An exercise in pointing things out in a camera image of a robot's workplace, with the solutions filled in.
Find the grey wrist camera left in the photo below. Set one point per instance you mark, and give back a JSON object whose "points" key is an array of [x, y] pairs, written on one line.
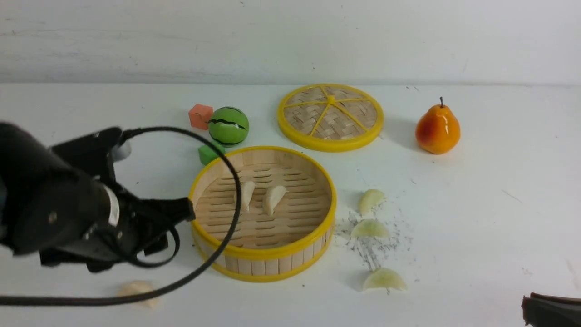
{"points": [[121, 151]]}

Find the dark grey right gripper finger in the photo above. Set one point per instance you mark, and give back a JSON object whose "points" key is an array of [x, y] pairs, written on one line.
{"points": [[551, 311]]}

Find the pale green dumpling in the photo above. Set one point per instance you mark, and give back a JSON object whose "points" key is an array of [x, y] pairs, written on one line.
{"points": [[369, 200], [384, 278], [370, 228]]}

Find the orange foam cube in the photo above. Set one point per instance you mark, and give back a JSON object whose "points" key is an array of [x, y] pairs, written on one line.
{"points": [[199, 116]]}

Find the orange toy pear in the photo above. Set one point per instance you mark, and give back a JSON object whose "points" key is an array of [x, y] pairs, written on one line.
{"points": [[438, 130]]}

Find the bamboo steamer tray yellow rim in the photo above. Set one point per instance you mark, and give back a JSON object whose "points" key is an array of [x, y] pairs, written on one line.
{"points": [[264, 249]]}

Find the green foam cube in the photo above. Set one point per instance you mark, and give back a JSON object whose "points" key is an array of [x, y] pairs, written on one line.
{"points": [[206, 154]]}

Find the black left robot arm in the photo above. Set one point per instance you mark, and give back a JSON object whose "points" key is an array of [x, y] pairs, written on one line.
{"points": [[64, 202]]}

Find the woven bamboo steamer lid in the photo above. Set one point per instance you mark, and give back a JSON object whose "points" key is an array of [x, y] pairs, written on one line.
{"points": [[330, 117]]}

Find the green toy watermelon ball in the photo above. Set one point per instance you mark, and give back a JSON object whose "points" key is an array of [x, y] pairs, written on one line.
{"points": [[228, 126]]}

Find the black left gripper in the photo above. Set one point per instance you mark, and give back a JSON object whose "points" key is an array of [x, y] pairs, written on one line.
{"points": [[132, 226]]}

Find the cream dumpling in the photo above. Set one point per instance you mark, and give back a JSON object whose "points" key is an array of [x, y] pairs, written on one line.
{"points": [[136, 288], [247, 190], [272, 197]]}

